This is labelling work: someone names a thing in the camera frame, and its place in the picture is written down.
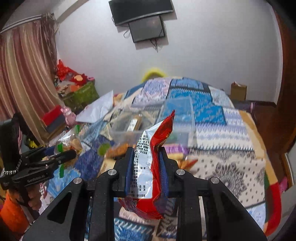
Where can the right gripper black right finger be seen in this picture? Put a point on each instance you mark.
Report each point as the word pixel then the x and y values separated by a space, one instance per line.
pixel 209 202

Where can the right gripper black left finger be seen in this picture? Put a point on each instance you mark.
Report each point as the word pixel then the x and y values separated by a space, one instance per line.
pixel 66 217

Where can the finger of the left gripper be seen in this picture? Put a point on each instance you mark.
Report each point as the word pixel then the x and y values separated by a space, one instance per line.
pixel 58 159
pixel 39 153

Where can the clear bag of fried snacks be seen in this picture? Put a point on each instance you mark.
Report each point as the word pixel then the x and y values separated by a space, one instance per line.
pixel 64 142

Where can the red and silver snack packet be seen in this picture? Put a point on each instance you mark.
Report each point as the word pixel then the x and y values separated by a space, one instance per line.
pixel 146 184

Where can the operator's hand with orange sleeve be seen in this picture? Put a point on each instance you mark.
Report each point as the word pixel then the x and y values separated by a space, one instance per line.
pixel 13 220

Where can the red and grey box stack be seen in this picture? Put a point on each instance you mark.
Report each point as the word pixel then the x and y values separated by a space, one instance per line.
pixel 53 123

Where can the pink plush toy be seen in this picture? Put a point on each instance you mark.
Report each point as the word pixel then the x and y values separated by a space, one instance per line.
pixel 70 117

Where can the white pillow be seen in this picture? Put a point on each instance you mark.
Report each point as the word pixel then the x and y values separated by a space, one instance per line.
pixel 97 109

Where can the orange snack bag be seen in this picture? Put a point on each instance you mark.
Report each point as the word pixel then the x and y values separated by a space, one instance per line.
pixel 117 151

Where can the green storage box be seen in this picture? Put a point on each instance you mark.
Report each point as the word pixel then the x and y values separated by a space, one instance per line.
pixel 80 98

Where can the clear plastic storage bin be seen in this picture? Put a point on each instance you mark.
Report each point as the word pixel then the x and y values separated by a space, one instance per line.
pixel 152 113

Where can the gold foil snack pack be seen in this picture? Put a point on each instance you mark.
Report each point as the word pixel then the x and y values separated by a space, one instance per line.
pixel 134 123

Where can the red decorations pile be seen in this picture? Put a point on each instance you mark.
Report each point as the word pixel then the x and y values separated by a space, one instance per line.
pixel 67 80

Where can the patchwork patterned bedspread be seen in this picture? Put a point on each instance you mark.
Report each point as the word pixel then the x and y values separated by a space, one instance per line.
pixel 228 146

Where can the striped brown curtain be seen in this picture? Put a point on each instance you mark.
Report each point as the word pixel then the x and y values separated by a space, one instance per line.
pixel 28 68

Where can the yellow curved foam tube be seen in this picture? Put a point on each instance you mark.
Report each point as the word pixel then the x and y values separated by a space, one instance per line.
pixel 153 73

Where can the cardboard box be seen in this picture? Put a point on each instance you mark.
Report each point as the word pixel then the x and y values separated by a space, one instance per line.
pixel 238 91

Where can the small black wall monitor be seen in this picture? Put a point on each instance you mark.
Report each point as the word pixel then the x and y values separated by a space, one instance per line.
pixel 149 28

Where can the black wall television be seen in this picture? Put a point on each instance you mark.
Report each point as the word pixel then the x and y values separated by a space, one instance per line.
pixel 126 11

